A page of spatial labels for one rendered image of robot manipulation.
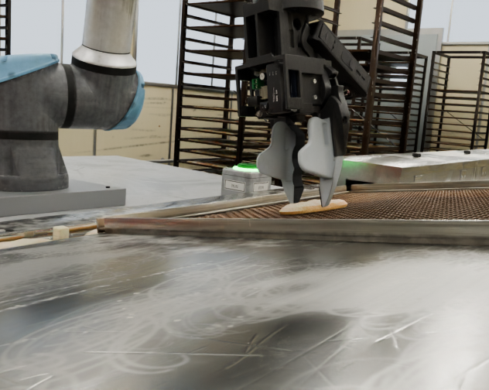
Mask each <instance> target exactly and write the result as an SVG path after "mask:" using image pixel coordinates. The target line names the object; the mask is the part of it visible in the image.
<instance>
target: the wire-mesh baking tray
mask: <svg viewBox="0 0 489 390"><path fill-rule="evenodd" d="M351 189H352V191H347V185H343V186H336V189H335V191H334V193H333V196H332V199H331V200H338V199H341V200H345V201H346V202H347V206H346V207H342V208H338V209H333V210H324V211H318V212H312V213H306V214H280V213H279V211H280V210H281V209H282V208H283V207H284V206H285V205H288V204H289V200H288V198H287V196H286V194H285V193H278V194H273V195H266V196H260V197H249V198H243V199H236V200H226V201H219V202H213V203H207V204H196V205H189V206H184V207H172V208H166V209H160V210H149V211H143V212H137V213H130V214H119V215H113V216H107V217H97V218H96V221H97V232H98V233H103V232H105V234H147V235H170V236H194V237H217V238H264V239H287V240H311V241H356V242H380V243H403V244H427V245H473V246H489V180H467V181H445V182H422V183H379V184H357V185H351ZM309 200H320V192H319V189H313V190H304V191H303V194H302V196H301V198H300V200H299V202H306V201H309ZM393 214H394V215H393ZM464 215H465V216H464ZM479 215H480V216H479ZM455 218H456V219H455ZM470 218H471V219H470ZM430 219H431V220H430ZM445 219H446V220H445ZM460 219H461V220H460ZM475 219H476V220H475Z"/></svg>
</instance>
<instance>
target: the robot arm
mask: <svg viewBox="0 0 489 390"><path fill-rule="evenodd" d="M137 1H138V0H87V3H86V10H85V18H84V32H83V39H82V44H81V46H79V47H78V48H77V49H75V50H74V51H73V52H72V58H71V64H67V63H59V62H60V59H58V56H57V55H56V54H54V53H28V54H15V55H6V56H0V191H4V192H39V191H51V190H62V189H66V188H68V187H69V176H68V172H67V168H66V166H65V163H64V161H63V157H62V154H61V151H60V147H59V135H58V132H59V128H70V129H100V130H104V131H110V130H118V129H127V128H129V127H131V126H132V125H133V124H134V123H135V122H136V120H137V119H138V117H139V115H140V113H141V111H142V107H143V104H144V100H145V89H144V86H145V81H144V78H143V76H142V74H141V73H140V72H139V71H137V70H136V67H137V63H136V61H135V60H134V58H133V57H132V55H131V54H130V51H131V45H132V34H133V29H134V23H135V12H136V7H137ZM323 15H324V5H323V0H253V3H251V2H250V3H246V4H243V19H244V43H245V56H246V63H245V64H243V65H240V66H236V67H235V78H236V91H237V103H238V117H255V110H256V117H257V118H258V119H270V126H271V130H272V135H271V143H270V146H269V147H268V148H267V149H266V150H264V151H263V152H261V153H260V154H259V155H258V157H257V160H256V166H257V169H258V171H259V172H260V173H261V174H264V175H266V176H271V177H274V178H276V179H280V180H281V181H282V186H283V189H284V191H285V194H286V196H287V198H288V200H289V203H290V204H296V203H298V202H299V200H300V198H301V196H302V194H303V190H304V187H303V181H302V173H303V172H305V173H309V174H312V175H314V176H318V177H319V178H320V187H319V192H320V202H321V207H327V206H328V205H329V204H330V201H331V199H332V196H333V193H334V191H335V189H336V186H337V182H338V179H339V176H340V171H341V168H342V164H343V158H344V157H343V156H344V155H345V154H346V148H347V138H348V132H349V127H350V115H349V110H348V106H347V102H346V100H350V99H352V98H362V97H366V96H367V92H368V88H369V84H370V82H371V77H370V76H369V74H368V73H367V72H366V71H365V70H364V68H363V67H362V66H361V65H360V64H359V63H358V62H357V61H356V59H355V58H354V57H353V56H352V55H351V53H350V52H349V51H348V50H347V48H346V47H345V46H344V45H343V43H342V42H341V41H340V40H339V39H338V38H337V37H336V36H335V35H334V33H333V32H332V31H331V30H330V28H329V27H328V26H327V25H326V23H325V22H324V21H317V22H312V21H314V20H317V19H319V18H321V17H322V16H323ZM309 22H311V23H309ZM240 80H242V81H249V85H250V97H248V106H241V82H240ZM254 90H255V94H254ZM306 115H312V118H310V119H309V121H308V123H307V130H308V142H307V143H306V144H305V133H304V132H303V131H302V130H301V129H300V128H299V127H298V126H297V125H294V124H295V122H303V120H304V118H305V116H306Z"/></svg>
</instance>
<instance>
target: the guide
mask: <svg viewBox="0 0 489 390"><path fill-rule="evenodd" d="M65 227H68V228H69V235H75V234H84V233H87V232H89V231H93V230H95V229H97V222H96V221H95V222H89V223H83V224H72V225H67V226H65ZM22 238H29V239H32V238H44V239H49V238H53V227H50V228H44V229H39V230H32V231H22V232H16V233H10V234H0V242H3V241H15V240H19V239H22Z"/></svg>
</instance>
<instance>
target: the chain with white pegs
mask: <svg viewBox="0 0 489 390"><path fill-rule="evenodd" d="M65 238H69V228H68V227H65V226H63V225H62V226H56V227H53V241H55V240H60V239H65Z"/></svg>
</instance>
